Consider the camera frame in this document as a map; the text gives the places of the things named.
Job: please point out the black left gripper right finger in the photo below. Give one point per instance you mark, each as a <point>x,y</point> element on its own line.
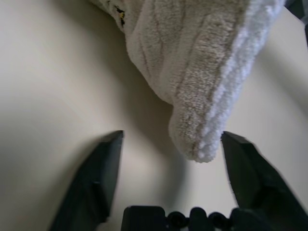
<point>257,183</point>

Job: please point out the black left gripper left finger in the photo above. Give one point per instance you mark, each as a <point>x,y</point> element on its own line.
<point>96,183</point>

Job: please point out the beige towel with white trim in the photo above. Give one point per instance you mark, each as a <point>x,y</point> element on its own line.
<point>192,72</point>

